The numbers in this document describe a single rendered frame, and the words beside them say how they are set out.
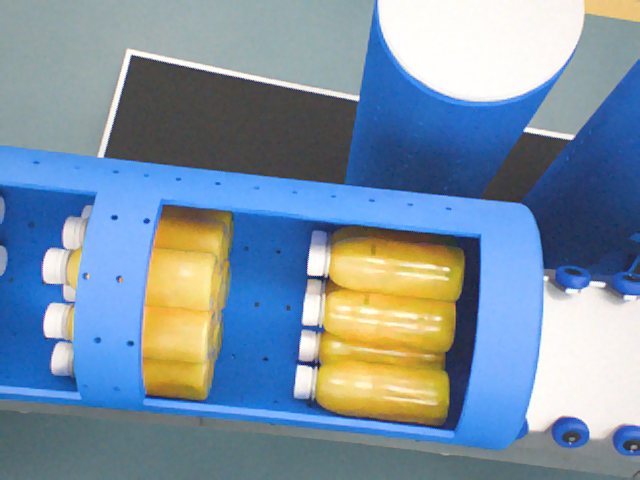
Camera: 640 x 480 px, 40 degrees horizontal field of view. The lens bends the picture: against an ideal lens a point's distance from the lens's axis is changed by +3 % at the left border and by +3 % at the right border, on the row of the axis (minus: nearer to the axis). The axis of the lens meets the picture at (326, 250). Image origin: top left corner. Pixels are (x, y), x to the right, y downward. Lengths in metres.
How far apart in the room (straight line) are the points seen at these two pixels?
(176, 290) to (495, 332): 0.34
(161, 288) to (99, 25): 1.57
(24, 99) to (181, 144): 0.47
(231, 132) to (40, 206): 1.00
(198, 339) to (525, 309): 0.36
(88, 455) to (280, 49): 1.13
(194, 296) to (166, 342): 0.07
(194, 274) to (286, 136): 1.19
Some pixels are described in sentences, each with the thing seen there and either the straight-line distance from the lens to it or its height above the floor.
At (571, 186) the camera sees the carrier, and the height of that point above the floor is 0.60.
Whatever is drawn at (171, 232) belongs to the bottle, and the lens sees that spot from 1.00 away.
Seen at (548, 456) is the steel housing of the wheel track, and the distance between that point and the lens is 1.25.
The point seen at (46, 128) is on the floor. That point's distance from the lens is 2.35.
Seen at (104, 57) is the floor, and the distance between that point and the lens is 2.40.
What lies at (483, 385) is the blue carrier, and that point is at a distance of 0.90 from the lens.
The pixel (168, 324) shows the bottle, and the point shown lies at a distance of 0.97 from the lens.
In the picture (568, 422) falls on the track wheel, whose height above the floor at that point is 0.98.
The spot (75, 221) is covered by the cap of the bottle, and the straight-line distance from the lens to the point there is 1.04.
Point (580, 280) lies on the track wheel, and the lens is 1.19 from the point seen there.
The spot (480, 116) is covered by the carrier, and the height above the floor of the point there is 0.99.
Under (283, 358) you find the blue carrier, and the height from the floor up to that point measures 0.97.
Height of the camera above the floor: 2.08
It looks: 75 degrees down
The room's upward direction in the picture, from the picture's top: 7 degrees clockwise
